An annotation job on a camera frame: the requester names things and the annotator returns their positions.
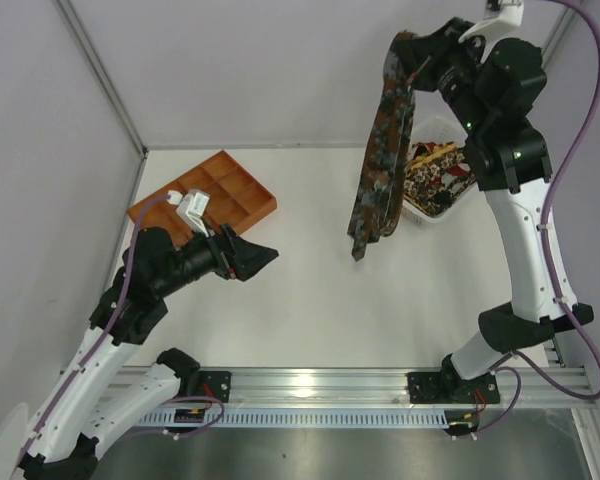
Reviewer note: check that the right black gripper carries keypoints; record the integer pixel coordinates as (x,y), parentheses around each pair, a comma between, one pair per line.
(425,62)

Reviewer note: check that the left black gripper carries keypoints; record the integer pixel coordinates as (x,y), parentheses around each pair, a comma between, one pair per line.
(225,255)

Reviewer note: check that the brown grey floral tie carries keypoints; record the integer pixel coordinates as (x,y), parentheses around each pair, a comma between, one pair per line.
(378,202)

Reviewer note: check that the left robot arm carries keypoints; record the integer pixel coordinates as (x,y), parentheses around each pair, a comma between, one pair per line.
(72,431)

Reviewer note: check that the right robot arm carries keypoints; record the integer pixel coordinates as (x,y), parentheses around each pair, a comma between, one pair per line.
(491,95)

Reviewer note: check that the orange compartment tray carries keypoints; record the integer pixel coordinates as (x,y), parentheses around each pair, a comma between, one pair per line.
(216,192)

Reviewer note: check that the white plastic basket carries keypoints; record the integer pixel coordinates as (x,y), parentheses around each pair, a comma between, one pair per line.
(437,129)

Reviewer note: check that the yellow patterned tie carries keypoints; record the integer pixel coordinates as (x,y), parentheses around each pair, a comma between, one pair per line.
(425,153)

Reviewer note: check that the red tie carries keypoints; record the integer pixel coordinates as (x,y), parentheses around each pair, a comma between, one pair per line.
(449,173)

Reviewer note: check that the dark floral tie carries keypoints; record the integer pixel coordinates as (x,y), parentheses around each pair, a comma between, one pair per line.
(438,204)

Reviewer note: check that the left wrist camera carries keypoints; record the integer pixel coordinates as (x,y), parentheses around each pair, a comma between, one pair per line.
(191,210)

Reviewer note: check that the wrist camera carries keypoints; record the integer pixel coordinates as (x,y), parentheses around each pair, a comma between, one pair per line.
(191,210)
(501,18)

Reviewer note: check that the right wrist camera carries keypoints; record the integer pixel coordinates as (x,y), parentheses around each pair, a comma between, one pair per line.
(501,18)

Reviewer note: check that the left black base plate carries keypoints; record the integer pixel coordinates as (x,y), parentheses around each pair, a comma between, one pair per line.
(214,383)

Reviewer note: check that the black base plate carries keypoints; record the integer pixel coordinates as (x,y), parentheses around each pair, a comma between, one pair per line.
(436,387)
(214,383)

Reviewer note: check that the right aluminium frame post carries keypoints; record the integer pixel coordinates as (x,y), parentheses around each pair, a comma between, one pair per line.
(559,31)

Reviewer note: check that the aluminium frame post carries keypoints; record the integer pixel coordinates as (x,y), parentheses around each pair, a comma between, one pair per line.
(559,31)
(88,50)

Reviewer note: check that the white slotted cable duct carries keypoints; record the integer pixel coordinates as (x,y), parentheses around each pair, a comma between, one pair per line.
(299,418)

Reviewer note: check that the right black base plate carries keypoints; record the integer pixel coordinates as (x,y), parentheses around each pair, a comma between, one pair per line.
(436,387)

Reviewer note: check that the aluminium mounting rail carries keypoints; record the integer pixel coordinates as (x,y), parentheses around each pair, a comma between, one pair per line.
(370,387)

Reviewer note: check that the left aluminium frame post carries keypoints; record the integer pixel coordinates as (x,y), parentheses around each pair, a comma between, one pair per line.
(88,50)

